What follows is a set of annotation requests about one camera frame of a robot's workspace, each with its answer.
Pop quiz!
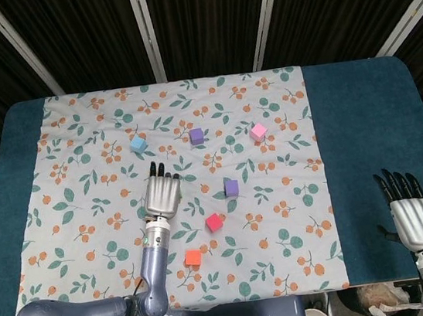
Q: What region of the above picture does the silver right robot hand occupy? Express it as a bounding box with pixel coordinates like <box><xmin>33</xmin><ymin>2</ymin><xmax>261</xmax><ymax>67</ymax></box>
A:
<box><xmin>368</xmin><ymin>163</ymin><xmax>423</xmax><ymax>258</ymax></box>

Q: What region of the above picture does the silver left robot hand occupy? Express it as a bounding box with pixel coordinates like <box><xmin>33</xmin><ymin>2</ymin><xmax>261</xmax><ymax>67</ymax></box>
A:
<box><xmin>138</xmin><ymin>157</ymin><xmax>187</xmax><ymax>224</ymax></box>

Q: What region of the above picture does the floral white tablecloth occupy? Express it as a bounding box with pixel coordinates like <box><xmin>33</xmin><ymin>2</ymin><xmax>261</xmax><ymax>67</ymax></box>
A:
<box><xmin>0</xmin><ymin>60</ymin><xmax>350</xmax><ymax>316</ymax></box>

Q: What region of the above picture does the light blue foam cube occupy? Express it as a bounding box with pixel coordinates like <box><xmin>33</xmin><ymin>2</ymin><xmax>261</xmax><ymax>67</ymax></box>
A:
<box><xmin>128</xmin><ymin>135</ymin><xmax>149</xmax><ymax>155</ymax></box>

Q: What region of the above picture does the red foam cube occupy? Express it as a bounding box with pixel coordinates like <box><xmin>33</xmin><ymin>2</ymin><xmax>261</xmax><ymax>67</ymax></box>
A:
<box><xmin>203</xmin><ymin>211</ymin><xmax>225</xmax><ymax>234</ymax></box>

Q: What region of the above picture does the orange foam cube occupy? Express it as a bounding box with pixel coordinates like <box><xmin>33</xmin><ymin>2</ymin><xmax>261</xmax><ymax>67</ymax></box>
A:
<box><xmin>183</xmin><ymin>248</ymin><xmax>204</xmax><ymax>268</ymax></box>

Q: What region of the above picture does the purple foam cube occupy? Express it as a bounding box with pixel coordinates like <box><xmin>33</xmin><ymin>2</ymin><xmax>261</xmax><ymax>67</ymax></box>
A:
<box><xmin>223</xmin><ymin>178</ymin><xmax>240</xmax><ymax>198</ymax></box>
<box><xmin>188</xmin><ymin>127</ymin><xmax>206</xmax><ymax>147</ymax></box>

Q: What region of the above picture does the crumpled clear plastic bag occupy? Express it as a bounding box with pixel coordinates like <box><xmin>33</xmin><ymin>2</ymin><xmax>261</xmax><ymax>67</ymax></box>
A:
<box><xmin>355</xmin><ymin>277</ymin><xmax>423</xmax><ymax>316</ymax></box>

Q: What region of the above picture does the teal felt table cover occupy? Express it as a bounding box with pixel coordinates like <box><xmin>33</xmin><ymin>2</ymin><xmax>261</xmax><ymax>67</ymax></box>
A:
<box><xmin>0</xmin><ymin>48</ymin><xmax>423</xmax><ymax>316</ymax></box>

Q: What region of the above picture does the pink foam cube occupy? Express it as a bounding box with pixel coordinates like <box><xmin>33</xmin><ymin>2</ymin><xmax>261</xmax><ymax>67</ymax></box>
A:
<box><xmin>248</xmin><ymin>121</ymin><xmax>271</xmax><ymax>142</ymax></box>

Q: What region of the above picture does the white partition frame post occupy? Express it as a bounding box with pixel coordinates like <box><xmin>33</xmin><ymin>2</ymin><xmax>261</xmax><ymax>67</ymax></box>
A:
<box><xmin>126</xmin><ymin>0</ymin><xmax>168</xmax><ymax>86</ymax></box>
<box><xmin>368</xmin><ymin>0</ymin><xmax>423</xmax><ymax>59</ymax></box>
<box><xmin>0</xmin><ymin>0</ymin><xmax>67</xmax><ymax>104</ymax></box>
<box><xmin>243</xmin><ymin>0</ymin><xmax>296</xmax><ymax>71</ymax></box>

